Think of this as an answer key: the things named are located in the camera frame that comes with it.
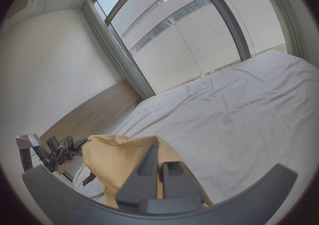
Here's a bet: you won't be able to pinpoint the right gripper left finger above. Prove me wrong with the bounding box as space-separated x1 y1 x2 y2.
115 142 159 206

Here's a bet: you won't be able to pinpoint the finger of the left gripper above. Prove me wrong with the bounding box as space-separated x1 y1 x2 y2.
74 138 89 150

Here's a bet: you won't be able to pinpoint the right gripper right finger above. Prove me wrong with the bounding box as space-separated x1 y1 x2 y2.
162 161 210 205

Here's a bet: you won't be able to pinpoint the tan shorts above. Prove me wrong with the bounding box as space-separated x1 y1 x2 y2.
82 134 214 210

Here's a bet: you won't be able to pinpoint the bed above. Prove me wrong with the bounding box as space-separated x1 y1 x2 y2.
39 49 319 210

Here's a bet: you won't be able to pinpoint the brown garment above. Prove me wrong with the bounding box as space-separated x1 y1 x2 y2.
83 173 97 187

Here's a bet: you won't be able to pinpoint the pale blue garment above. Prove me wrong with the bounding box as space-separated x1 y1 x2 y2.
72 164 108 201

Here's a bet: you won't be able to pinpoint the grey-green curtain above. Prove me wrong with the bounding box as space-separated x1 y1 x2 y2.
82 0 157 100
251 0 307 61

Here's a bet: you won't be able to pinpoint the window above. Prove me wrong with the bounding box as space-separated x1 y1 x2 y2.
86 0 307 95

